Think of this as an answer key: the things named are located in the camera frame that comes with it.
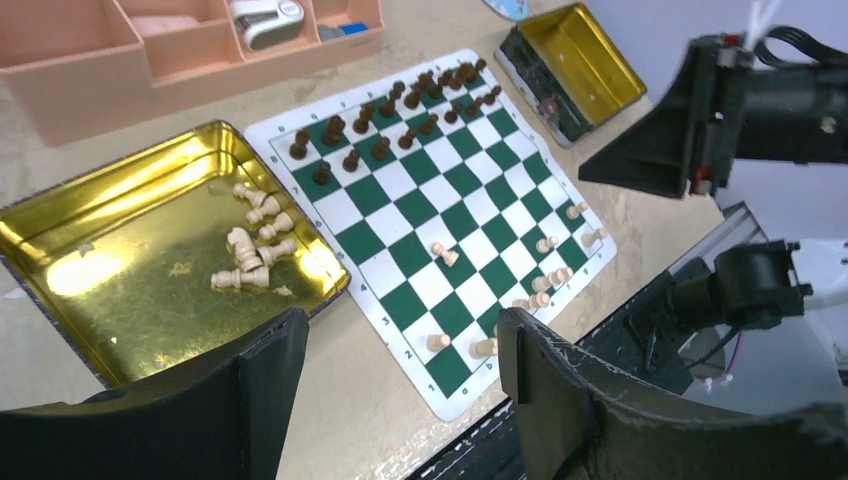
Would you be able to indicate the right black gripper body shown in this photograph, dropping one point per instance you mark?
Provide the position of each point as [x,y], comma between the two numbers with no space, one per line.
[686,144]

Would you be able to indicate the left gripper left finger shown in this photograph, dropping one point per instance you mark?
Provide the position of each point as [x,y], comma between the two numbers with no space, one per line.
[221,415]

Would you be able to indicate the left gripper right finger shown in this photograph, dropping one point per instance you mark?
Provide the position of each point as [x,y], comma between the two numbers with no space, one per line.
[580,417]

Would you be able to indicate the light wooden chess piece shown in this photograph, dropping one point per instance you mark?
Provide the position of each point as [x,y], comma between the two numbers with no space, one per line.
[552,279]

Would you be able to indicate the light chess piece on board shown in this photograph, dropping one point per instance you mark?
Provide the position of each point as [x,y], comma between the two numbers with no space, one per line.
[482,349]

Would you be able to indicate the pile of light chess pieces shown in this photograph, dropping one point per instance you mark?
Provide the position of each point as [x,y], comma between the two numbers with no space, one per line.
[254,258]

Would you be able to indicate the green white chess board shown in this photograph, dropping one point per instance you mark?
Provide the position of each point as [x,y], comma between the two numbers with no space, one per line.
[434,153]

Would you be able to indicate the right gold tin tray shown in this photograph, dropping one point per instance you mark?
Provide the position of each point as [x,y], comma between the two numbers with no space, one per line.
[569,70]

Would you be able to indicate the gold tin tray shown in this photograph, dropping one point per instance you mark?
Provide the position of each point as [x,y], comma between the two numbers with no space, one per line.
[569,70]
[120,258]

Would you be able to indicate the left gold tin tray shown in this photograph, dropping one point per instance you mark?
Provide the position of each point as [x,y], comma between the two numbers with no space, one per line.
[120,258]

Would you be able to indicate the blue white packaged item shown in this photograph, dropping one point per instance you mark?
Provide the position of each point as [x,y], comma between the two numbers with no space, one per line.
[512,10]

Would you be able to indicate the pink desk organizer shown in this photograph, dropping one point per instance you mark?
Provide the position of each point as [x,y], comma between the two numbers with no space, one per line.
[84,68]

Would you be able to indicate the white stapler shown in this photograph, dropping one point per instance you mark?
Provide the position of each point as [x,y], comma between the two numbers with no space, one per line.
[266,23]

